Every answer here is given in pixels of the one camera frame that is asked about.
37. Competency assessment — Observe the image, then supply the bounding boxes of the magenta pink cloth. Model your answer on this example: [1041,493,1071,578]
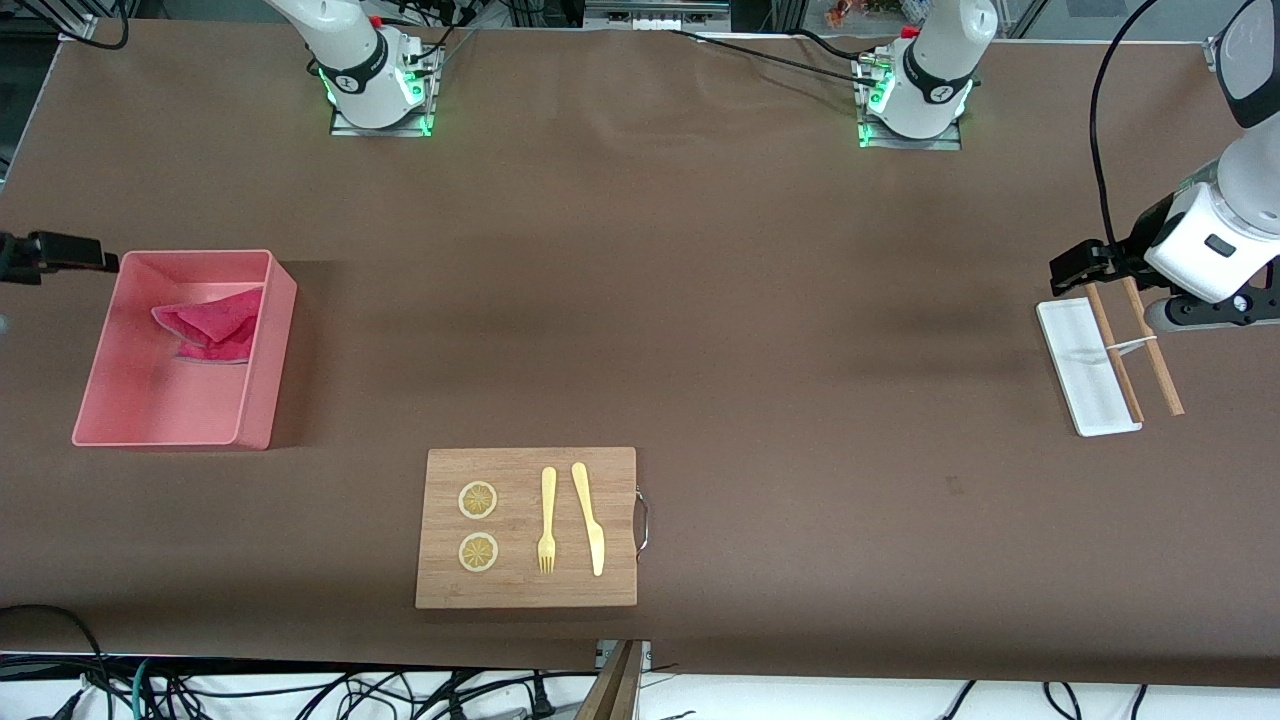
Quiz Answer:
[152,288,266,365]

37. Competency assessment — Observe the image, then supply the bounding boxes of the brown wooden chopstick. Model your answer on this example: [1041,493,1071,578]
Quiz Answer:
[1120,276,1186,417]
[1083,283,1145,424]

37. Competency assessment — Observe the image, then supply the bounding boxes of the white rectangular tray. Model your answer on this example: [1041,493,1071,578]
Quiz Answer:
[1036,297,1143,438]

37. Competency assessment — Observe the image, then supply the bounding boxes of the pink plastic bin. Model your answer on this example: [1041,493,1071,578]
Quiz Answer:
[72,249,298,451]

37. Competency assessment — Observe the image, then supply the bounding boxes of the brown paper table cover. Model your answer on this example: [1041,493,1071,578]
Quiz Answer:
[0,18,1280,691]

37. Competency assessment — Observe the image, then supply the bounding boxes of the grey metal box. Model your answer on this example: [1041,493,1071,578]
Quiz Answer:
[585,0,731,31]

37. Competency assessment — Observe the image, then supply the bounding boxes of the yellow plastic fork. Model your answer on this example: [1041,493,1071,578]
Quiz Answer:
[537,467,558,575]

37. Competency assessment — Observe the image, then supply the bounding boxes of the wooden cutting board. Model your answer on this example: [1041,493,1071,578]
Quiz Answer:
[415,447,651,610]

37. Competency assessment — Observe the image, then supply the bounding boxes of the yellow plastic knife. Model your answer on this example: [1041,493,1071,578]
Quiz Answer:
[571,462,606,578]

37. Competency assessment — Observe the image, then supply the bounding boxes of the brown wooden plank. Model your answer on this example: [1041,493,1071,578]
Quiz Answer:
[575,640,643,720]

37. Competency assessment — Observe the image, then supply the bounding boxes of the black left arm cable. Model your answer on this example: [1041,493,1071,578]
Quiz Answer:
[1090,0,1161,246]

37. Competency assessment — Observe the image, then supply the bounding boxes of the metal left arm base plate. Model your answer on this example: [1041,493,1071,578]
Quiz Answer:
[857,55,963,151]

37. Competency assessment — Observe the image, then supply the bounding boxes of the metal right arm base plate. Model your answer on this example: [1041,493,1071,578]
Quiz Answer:
[330,45,437,138]

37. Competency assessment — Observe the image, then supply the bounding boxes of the thick black looped cable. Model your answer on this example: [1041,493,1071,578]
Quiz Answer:
[0,603,111,720]

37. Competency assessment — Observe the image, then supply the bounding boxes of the black cable on table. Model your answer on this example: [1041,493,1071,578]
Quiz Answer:
[665,28,883,83]

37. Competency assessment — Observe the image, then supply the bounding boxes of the tangled black cables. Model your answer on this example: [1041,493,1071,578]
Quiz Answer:
[150,668,531,720]

